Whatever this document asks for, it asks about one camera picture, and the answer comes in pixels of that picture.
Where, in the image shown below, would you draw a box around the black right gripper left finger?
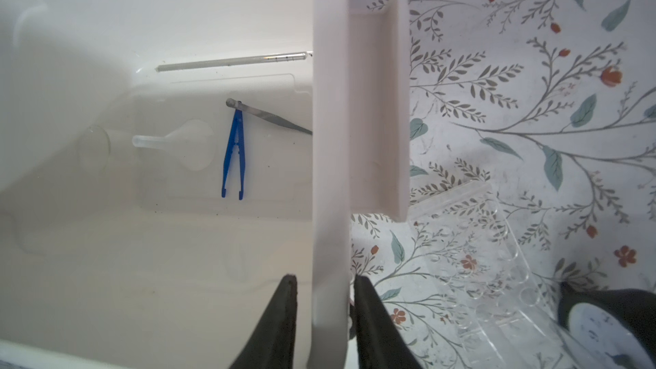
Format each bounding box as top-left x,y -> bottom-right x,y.
230,274 -> 297,369

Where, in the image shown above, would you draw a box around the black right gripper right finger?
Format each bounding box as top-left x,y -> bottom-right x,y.
353,275 -> 421,369

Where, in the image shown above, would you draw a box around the blue plastic tweezers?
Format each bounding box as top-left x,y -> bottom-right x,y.
220,108 -> 247,201

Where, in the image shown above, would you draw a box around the white plastic storage bin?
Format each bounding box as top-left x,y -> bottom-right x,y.
1,0 -> 410,368

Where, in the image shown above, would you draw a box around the metal tweezers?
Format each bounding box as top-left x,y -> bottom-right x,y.
225,98 -> 313,136

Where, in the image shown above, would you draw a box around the clear glass stirring rod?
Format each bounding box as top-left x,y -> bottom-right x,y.
155,51 -> 313,73

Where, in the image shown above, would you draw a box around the clear plastic tube rack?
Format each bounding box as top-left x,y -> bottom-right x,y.
408,181 -> 601,368

